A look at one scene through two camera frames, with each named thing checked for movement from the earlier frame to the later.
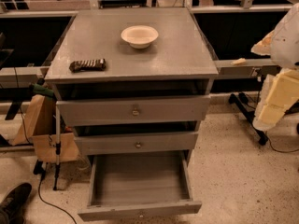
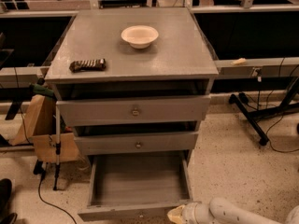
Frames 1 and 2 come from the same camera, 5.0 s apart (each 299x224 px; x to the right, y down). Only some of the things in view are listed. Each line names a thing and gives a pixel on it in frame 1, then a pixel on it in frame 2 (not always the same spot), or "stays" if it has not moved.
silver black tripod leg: x=58 y=145 stays
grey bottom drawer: x=123 y=185 stays
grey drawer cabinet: x=133 y=81 stays
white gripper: x=286 y=39 to x=189 y=214
